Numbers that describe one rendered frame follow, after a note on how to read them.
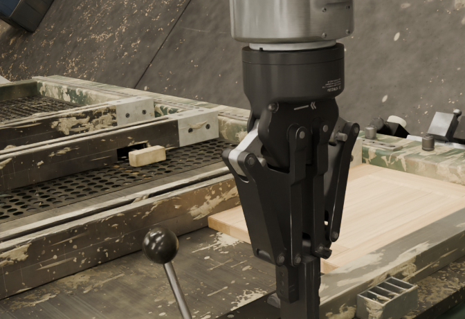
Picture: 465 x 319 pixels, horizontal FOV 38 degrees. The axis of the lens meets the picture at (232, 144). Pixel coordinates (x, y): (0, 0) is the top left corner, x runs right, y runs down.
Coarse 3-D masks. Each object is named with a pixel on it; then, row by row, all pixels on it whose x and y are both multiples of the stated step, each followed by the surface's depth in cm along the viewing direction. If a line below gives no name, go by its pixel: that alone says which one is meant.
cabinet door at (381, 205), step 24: (360, 168) 133; (384, 168) 132; (360, 192) 120; (384, 192) 119; (408, 192) 118; (432, 192) 118; (456, 192) 116; (216, 216) 111; (240, 216) 110; (360, 216) 108; (384, 216) 108; (408, 216) 107; (432, 216) 106; (360, 240) 99; (384, 240) 98; (336, 264) 91
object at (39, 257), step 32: (352, 160) 134; (160, 192) 109; (192, 192) 108; (224, 192) 113; (32, 224) 96; (64, 224) 96; (96, 224) 97; (128, 224) 101; (160, 224) 105; (192, 224) 109; (0, 256) 88; (32, 256) 91; (64, 256) 94; (96, 256) 98; (0, 288) 89
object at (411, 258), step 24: (456, 216) 100; (408, 240) 92; (432, 240) 92; (456, 240) 94; (360, 264) 86; (384, 264) 85; (408, 264) 87; (432, 264) 91; (336, 288) 80; (360, 288) 80; (336, 312) 78
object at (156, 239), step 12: (156, 228) 69; (144, 240) 68; (156, 240) 67; (168, 240) 68; (144, 252) 68; (156, 252) 67; (168, 252) 68; (168, 264) 68; (168, 276) 68; (180, 288) 68; (180, 300) 68; (180, 312) 68
